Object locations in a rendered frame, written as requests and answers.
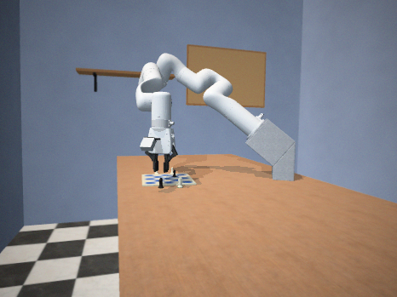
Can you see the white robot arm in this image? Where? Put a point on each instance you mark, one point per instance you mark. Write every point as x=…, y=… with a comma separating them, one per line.
x=156, y=77

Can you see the blue and cream chessboard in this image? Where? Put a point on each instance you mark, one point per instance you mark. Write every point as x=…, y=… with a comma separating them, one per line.
x=168, y=180

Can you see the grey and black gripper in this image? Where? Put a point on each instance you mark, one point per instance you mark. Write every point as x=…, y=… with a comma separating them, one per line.
x=165, y=145

